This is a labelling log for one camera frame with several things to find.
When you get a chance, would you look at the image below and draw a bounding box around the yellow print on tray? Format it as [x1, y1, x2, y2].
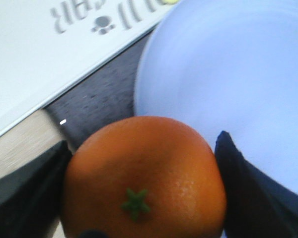
[163, 0, 179, 4]

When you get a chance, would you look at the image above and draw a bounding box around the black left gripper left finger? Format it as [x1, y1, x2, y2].
[0, 141, 72, 238]

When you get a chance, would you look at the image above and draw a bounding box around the wooden cutting board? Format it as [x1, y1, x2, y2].
[0, 110, 65, 178]

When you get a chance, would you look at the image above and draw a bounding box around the orange mandarin fruit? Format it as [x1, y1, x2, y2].
[61, 117, 226, 238]

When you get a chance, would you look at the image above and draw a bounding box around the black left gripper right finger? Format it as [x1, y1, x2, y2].
[215, 131, 298, 238]

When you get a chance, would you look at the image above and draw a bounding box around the white rectangular tray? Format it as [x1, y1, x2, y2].
[0, 0, 174, 136]

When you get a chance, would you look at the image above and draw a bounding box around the light blue plate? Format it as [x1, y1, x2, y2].
[134, 0, 298, 194]

